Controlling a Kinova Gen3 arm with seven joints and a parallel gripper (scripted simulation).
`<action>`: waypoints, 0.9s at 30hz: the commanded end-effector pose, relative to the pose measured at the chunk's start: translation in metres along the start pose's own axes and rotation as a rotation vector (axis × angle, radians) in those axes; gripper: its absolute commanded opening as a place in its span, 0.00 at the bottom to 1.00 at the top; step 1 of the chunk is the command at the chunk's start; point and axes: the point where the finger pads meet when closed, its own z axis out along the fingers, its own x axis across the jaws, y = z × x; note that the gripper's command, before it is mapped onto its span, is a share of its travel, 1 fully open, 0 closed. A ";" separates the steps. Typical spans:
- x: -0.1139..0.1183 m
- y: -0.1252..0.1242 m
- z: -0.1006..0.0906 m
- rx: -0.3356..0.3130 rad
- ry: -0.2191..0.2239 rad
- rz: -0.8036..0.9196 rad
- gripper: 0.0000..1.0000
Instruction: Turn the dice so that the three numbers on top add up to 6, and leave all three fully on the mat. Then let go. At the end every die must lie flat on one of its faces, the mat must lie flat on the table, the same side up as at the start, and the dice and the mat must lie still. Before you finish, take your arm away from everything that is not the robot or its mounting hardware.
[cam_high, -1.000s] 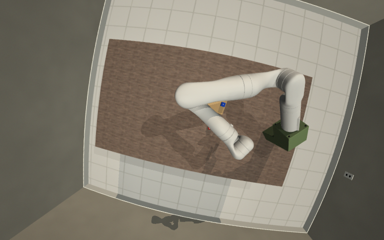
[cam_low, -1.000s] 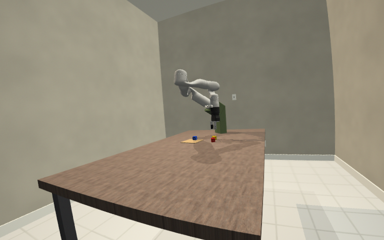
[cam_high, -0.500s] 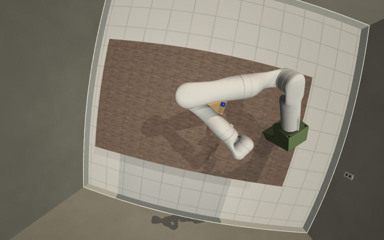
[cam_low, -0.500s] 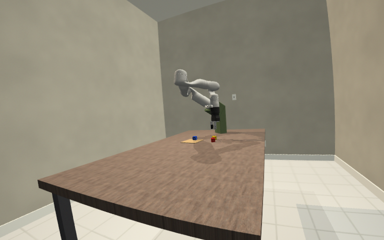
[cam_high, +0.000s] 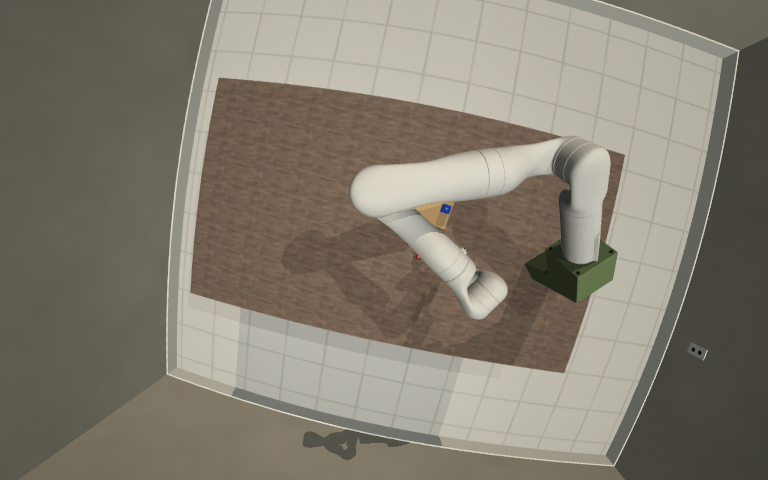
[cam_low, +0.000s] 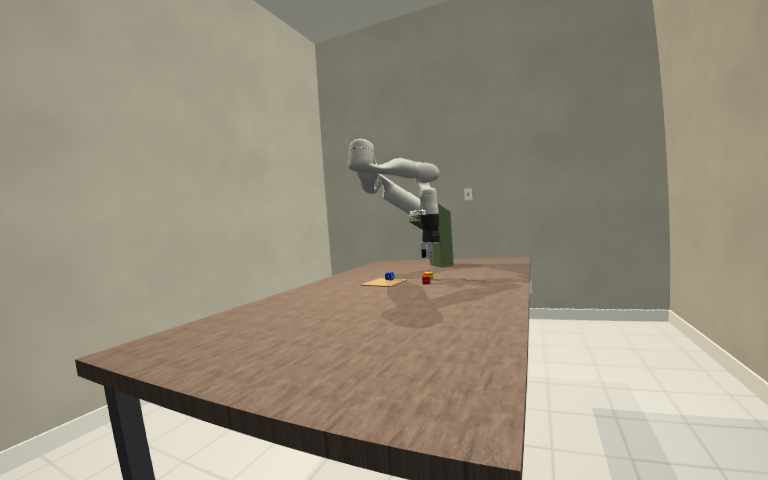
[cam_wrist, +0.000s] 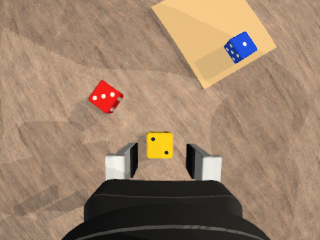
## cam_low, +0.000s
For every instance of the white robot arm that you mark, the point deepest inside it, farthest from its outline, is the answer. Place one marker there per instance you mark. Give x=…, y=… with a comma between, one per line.
x=360, y=159

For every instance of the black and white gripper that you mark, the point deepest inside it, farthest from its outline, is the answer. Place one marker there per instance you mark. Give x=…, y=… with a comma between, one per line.
x=429, y=223

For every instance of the tan flat mat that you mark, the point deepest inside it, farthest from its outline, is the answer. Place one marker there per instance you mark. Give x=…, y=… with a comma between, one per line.
x=383, y=283

